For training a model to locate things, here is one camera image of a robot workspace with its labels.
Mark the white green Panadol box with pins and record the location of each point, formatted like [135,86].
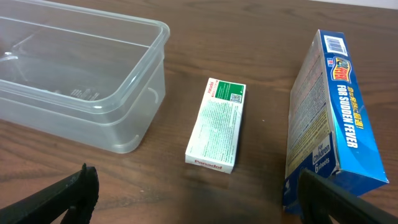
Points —
[214,140]

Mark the clear plastic container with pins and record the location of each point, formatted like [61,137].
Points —
[86,75]

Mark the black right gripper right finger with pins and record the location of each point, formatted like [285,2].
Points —
[322,201]

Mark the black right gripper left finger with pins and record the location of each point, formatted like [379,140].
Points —
[74,197]

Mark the blue Kool Fever box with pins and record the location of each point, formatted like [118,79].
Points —
[329,129]

